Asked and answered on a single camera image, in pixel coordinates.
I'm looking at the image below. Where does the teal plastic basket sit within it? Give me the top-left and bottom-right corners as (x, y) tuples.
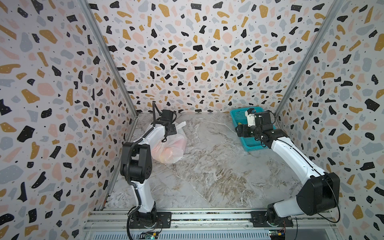
(230, 107), (272, 152)

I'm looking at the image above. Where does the white plastic bag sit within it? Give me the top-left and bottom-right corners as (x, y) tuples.
(151, 121), (188, 165)

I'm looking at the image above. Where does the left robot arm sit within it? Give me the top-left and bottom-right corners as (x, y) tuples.
(120, 108), (177, 226)

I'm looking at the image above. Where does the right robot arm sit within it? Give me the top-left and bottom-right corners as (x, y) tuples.
(230, 107), (340, 227)

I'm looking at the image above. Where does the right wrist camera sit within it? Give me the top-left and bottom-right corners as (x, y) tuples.
(245, 108), (256, 127)

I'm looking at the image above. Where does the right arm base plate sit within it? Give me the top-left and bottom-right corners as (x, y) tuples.
(250, 211), (294, 228)

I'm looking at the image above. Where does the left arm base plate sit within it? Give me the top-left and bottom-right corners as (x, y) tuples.
(128, 212), (172, 230)

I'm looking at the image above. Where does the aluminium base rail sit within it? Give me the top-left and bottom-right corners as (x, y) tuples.
(80, 209), (342, 240)

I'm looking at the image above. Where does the left aluminium corner post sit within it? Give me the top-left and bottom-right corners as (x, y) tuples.
(78, 0), (138, 119)

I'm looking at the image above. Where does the aluminium corner post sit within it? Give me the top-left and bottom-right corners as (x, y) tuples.
(275, 0), (343, 116)
(78, 0), (138, 119)

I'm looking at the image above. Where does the right aluminium corner post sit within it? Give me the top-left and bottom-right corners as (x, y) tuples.
(275, 0), (343, 116)

